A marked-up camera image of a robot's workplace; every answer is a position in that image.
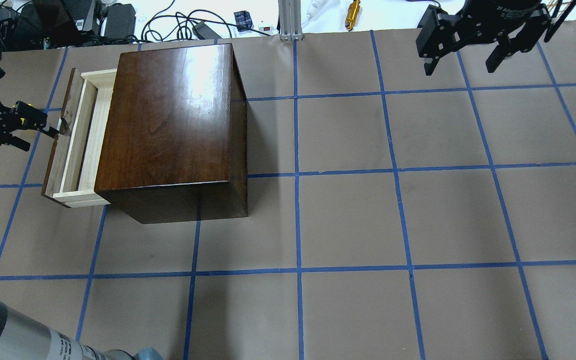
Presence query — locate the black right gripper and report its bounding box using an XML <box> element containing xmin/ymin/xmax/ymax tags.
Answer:
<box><xmin>415</xmin><ymin>0</ymin><xmax>554</xmax><ymax>76</ymax></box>

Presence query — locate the light wood drawer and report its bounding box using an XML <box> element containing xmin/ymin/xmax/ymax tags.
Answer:
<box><xmin>41</xmin><ymin>68</ymin><xmax>117</xmax><ymax>208</ymax></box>

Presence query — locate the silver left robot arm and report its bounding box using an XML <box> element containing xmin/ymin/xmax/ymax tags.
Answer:
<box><xmin>0</xmin><ymin>68</ymin><xmax>162</xmax><ymax>360</ymax></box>

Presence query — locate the black electronics box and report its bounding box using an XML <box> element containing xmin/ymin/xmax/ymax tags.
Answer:
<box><xmin>0</xmin><ymin>0</ymin><xmax>103</xmax><ymax>51</ymax></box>

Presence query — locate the metal cylinder connector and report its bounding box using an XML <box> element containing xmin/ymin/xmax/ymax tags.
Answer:
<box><xmin>343</xmin><ymin>0</ymin><xmax>361</xmax><ymax>32</ymax></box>

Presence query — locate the dark wooden cabinet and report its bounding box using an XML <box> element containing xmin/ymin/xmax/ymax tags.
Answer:
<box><xmin>94</xmin><ymin>43</ymin><xmax>249</xmax><ymax>224</ymax></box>

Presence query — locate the black power adapter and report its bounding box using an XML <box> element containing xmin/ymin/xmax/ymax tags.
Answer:
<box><xmin>103</xmin><ymin>3</ymin><xmax>137</xmax><ymax>39</ymax></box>

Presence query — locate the small blue black device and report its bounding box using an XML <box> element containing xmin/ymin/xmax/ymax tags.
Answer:
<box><xmin>233</xmin><ymin>10</ymin><xmax>254</xmax><ymax>33</ymax></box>

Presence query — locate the aluminium extrusion post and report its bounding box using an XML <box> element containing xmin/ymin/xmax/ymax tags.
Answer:
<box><xmin>278</xmin><ymin>0</ymin><xmax>304</xmax><ymax>42</ymax></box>

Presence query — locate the black cable bundle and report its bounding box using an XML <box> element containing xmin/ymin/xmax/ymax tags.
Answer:
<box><xmin>140</xmin><ymin>0</ymin><xmax>281</xmax><ymax>43</ymax></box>

